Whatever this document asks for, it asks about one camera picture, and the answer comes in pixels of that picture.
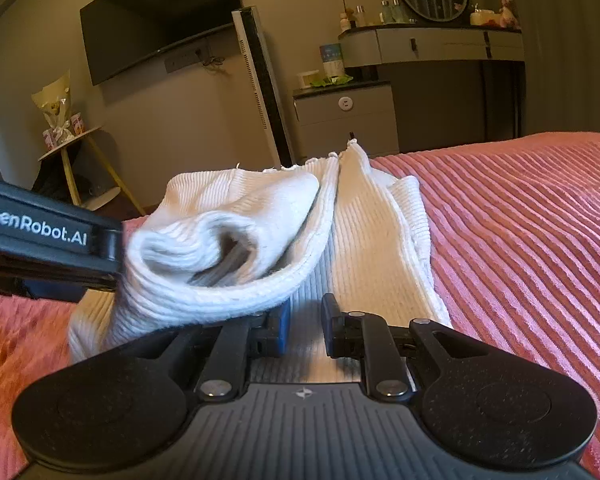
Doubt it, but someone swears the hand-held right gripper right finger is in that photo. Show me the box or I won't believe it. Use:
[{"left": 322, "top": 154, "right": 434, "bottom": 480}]
[{"left": 321, "top": 294, "right": 481, "bottom": 401}]

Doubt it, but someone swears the pink plush toy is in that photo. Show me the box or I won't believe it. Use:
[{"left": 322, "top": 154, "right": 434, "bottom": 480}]
[{"left": 496, "top": 0, "right": 522, "bottom": 29}]

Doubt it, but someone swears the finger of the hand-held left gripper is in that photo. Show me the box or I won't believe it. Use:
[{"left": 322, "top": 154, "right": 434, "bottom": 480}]
[{"left": 195, "top": 246, "right": 253, "bottom": 285}]

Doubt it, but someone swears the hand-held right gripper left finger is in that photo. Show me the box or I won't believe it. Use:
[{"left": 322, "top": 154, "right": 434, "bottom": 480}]
[{"left": 145, "top": 305, "right": 292, "bottom": 401}]

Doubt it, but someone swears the grey drawer cabinet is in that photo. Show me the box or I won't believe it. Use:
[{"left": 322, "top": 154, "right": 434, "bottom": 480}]
[{"left": 292, "top": 82, "right": 400, "bottom": 161}]

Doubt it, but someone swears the tall white standing air conditioner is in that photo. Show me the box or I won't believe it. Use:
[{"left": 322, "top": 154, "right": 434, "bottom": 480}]
[{"left": 231, "top": 6, "right": 297, "bottom": 167}]

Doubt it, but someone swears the blue and white tissue tub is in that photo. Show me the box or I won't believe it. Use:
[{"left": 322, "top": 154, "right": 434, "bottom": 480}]
[{"left": 319, "top": 43, "right": 344, "bottom": 79}]

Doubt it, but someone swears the wrapped flower bouquet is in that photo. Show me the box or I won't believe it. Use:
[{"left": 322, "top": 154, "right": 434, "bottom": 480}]
[{"left": 31, "top": 71, "right": 75, "bottom": 137}]

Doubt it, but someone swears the grey dressing table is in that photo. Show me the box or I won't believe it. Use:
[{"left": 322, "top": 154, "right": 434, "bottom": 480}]
[{"left": 338, "top": 25, "right": 527, "bottom": 142}]

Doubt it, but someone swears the white ribbed knit garment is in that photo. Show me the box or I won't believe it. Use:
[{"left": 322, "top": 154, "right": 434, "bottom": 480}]
[{"left": 67, "top": 140, "right": 455, "bottom": 386}]

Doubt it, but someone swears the black bag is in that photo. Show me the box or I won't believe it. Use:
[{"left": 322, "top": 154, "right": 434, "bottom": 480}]
[{"left": 31, "top": 160, "right": 112, "bottom": 207}]

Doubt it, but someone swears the green packet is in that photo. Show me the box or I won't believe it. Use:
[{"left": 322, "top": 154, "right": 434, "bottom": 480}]
[{"left": 310, "top": 74, "right": 355, "bottom": 89}]

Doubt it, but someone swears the round wooden side table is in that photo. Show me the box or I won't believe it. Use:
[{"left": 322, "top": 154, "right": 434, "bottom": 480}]
[{"left": 36, "top": 125, "right": 147, "bottom": 217}]

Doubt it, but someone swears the pink ribbed blanket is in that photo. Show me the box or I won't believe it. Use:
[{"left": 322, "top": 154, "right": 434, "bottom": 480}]
[{"left": 0, "top": 132, "right": 600, "bottom": 480}]

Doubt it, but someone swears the wall-mounted black television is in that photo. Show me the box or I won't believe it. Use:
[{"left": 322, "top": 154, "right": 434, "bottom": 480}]
[{"left": 79, "top": 0, "right": 243, "bottom": 87}]

